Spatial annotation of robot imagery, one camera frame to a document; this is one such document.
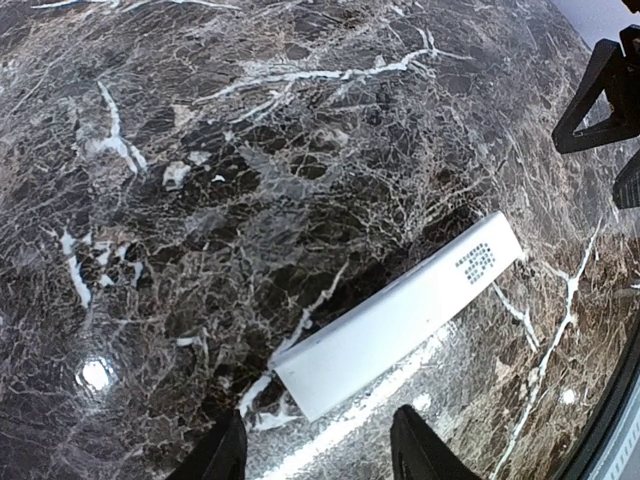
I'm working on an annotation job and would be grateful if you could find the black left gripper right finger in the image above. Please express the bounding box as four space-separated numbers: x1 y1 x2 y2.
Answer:
390 404 480 480

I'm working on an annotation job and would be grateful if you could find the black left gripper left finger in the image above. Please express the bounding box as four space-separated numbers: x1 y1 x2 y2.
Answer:
172 409 247 480

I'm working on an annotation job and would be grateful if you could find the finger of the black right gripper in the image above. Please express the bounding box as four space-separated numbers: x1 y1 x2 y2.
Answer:
552 39 639 154
613 162 640 209

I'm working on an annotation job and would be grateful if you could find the black front table rail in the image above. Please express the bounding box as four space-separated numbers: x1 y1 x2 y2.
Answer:
551 320 639 479

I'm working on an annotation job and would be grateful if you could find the grey slotted cable duct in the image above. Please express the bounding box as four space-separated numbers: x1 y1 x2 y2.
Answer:
588 399 639 480

